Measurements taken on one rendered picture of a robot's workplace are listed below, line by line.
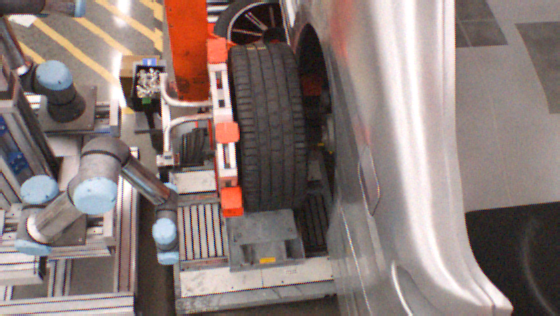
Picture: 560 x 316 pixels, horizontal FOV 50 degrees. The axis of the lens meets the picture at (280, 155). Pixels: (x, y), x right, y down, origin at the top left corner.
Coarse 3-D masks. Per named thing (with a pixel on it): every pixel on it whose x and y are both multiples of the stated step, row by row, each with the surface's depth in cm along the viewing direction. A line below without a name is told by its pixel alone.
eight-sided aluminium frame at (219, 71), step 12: (216, 72) 220; (216, 84) 217; (216, 96) 214; (228, 96) 215; (216, 108) 211; (228, 108) 212; (216, 120) 210; (228, 120) 211; (228, 144) 215; (216, 156) 260; (228, 156) 260; (228, 168) 215; (228, 180) 218
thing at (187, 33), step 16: (176, 0) 228; (192, 0) 229; (176, 16) 235; (192, 16) 236; (176, 32) 242; (192, 32) 244; (208, 32) 246; (176, 48) 250; (192, 48) 252; (176, 64) 259; (192, 64) 260; (176, 80) 268; (192, 80) 268; (208, 80) 270; (192, 96) 278; (208, 96) 280
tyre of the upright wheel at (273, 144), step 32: (256, 64) 216; (288, 64) 216; (256, 96) 209; (288, 96) 211; (256, 128) 208; (288, 128) 209; (256, 160) 210; (288, 160) 212; (256, 192) 218; (288, 192) 221
